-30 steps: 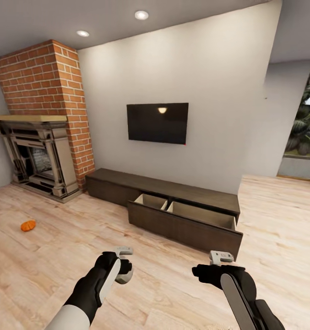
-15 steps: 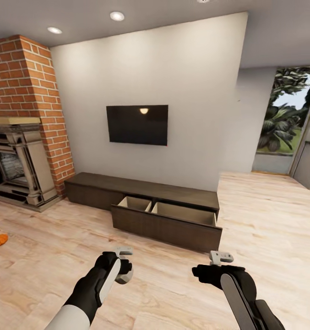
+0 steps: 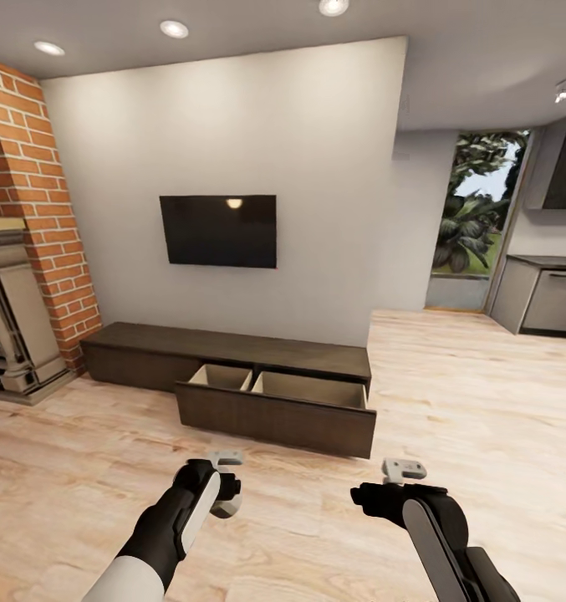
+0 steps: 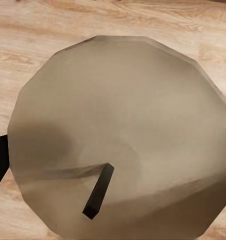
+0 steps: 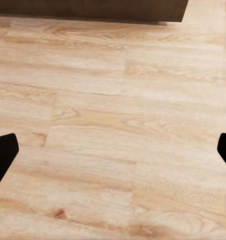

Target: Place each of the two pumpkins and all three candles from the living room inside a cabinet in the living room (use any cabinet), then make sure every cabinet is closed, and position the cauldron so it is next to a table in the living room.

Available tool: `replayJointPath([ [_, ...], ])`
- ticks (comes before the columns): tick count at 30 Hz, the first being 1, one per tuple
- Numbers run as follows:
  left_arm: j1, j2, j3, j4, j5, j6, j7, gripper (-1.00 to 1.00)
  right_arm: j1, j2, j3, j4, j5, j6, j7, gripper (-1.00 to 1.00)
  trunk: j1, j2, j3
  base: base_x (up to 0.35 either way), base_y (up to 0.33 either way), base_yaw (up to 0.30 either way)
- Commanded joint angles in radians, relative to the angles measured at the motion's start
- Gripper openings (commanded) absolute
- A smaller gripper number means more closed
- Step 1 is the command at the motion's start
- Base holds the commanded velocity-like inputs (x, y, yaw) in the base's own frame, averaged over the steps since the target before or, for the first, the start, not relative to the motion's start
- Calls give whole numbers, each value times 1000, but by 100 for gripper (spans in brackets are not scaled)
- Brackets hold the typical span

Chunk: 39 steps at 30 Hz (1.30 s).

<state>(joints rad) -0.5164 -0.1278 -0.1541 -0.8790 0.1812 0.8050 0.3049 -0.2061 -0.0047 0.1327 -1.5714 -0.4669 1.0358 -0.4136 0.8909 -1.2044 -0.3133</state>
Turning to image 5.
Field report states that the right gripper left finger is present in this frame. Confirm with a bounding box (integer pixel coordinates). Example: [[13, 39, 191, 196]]
[[0, 133, 19, 182]]

